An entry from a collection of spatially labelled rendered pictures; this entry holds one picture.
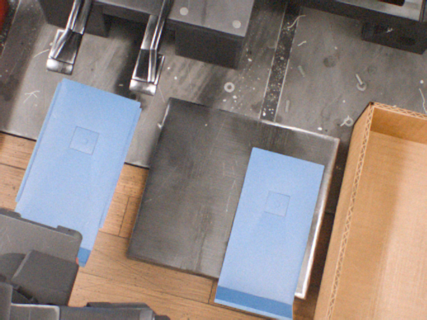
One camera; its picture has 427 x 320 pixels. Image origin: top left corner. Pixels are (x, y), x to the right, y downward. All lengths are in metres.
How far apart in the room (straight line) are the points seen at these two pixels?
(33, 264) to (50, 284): 0.03
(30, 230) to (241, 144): 0.28
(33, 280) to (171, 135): 0.30
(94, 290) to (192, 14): 0.27
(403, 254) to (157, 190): 0.24
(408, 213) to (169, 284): 0.24
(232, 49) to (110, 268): 0.24
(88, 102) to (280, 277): 0.23
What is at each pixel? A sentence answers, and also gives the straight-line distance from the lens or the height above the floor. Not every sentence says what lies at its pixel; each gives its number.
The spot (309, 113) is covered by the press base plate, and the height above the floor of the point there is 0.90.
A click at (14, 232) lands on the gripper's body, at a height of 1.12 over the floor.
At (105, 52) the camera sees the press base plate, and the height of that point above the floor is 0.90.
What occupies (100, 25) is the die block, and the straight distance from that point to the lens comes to 0.81.
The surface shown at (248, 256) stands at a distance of 0.75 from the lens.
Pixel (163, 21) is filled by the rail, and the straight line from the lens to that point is 0.74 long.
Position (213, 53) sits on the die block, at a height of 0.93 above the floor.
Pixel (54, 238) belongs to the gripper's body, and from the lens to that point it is 0.56.
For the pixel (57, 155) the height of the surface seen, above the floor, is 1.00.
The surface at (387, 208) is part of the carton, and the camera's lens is 0.80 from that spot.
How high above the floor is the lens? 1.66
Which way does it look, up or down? 75 degrees down
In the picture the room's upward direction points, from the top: 11 degrees clockwise
